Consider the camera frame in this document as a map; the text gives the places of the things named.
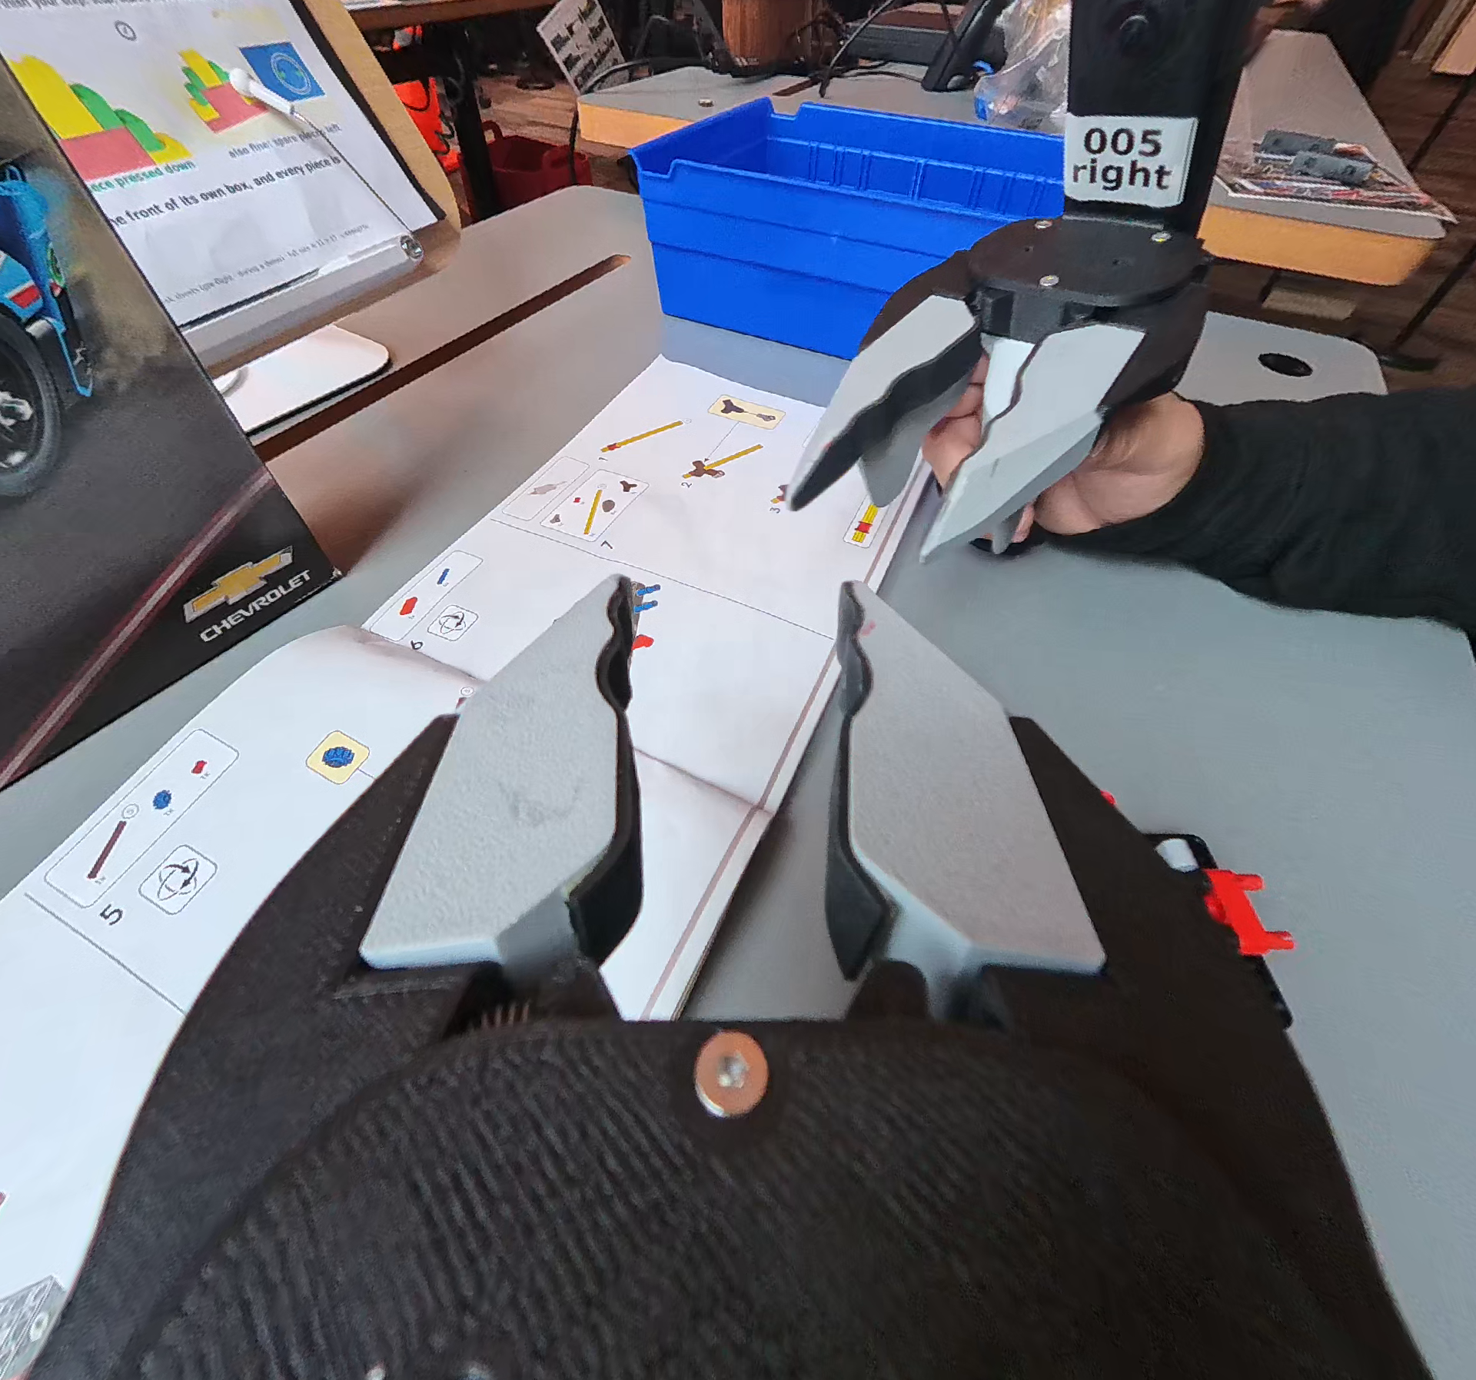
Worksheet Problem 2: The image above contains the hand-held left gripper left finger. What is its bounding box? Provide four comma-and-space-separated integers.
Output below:
360, 576, 646, 970

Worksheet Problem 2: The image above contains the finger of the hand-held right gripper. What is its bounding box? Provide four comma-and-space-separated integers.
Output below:
921, 322, 1151, 565
788, 295, 985, 512

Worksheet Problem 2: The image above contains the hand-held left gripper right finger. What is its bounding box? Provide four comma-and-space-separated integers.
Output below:
825, 581, 1109, 983

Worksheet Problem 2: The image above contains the red lego beam piece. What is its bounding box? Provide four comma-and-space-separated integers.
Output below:
1204, 870, 1296, 956

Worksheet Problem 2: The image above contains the black lego frame assembly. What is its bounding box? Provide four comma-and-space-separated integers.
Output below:
1096, 791, 1299, 1029

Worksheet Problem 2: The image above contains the person's right forearm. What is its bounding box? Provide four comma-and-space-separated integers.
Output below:
1066, 387, 1476, 643

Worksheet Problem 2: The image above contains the white lego instruction booklet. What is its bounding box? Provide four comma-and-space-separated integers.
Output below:
0, 352, 938, 1328

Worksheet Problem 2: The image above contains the person's right hand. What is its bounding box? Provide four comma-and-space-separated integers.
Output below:
926, 379, 1210, 547

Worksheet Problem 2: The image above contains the blue plastic bin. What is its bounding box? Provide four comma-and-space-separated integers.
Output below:
628, 97, 1068, 360

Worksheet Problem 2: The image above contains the clear plastic parts bag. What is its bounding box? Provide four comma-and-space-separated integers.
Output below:
972, 0, 1082, 132

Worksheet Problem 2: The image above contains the black desk phone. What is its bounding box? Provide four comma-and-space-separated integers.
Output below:
921, 0, 1017, 95

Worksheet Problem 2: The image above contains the stack of printed papers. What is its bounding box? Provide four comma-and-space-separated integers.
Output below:
1215, 125, 1462, 224

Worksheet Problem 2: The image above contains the grey table with tan edge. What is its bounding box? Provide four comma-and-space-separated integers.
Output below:
1194, 28, 1451, 288
574, 1, 1074, 154

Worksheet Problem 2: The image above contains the red plastic crate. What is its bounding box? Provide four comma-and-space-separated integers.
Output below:
483, 121, 598, 220

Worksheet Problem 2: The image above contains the white printed placard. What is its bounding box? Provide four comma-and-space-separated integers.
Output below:
534, 0, 628, 92

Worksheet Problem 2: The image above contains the black cardboard box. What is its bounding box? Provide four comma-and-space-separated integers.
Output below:
0, 65, 344, 787

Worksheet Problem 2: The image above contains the brown wooden table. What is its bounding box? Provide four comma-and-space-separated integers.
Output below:
344, 0, 563, 218

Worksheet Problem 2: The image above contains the printed instruction sign stand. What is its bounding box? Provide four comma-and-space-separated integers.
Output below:
0, 0, 464, 437

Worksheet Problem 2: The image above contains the black cable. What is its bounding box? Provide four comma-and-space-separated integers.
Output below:
640, 7, 930, 95

